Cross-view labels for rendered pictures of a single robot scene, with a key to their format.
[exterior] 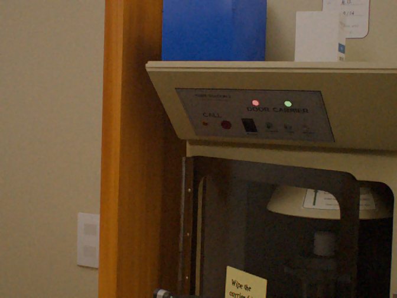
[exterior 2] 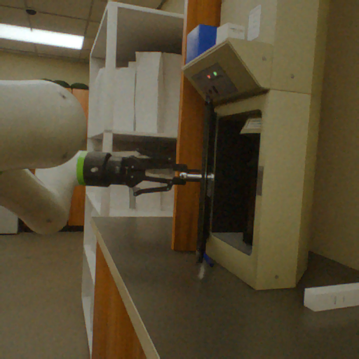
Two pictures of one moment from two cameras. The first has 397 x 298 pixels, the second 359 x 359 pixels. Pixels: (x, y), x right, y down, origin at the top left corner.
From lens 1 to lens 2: 0.78 m
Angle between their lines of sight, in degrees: 44
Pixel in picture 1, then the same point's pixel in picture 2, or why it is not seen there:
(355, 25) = (256, 31)
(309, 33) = (219, 37)
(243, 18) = (207, 38)
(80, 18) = not seen: hidden behind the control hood
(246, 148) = (226, 104)
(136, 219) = (193, 140)
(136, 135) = (193, 104)
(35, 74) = not seen: hidden behind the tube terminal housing
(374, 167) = (257, 102)
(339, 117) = (231, 76)
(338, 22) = (227, 27)
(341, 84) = (219, 56)
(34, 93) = not seen: hidden behind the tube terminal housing
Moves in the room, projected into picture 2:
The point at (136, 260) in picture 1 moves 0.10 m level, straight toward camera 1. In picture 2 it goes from (193, 158) to (172, 157)
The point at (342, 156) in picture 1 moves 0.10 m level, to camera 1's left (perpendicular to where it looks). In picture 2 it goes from (249, 99) to (218, 102)
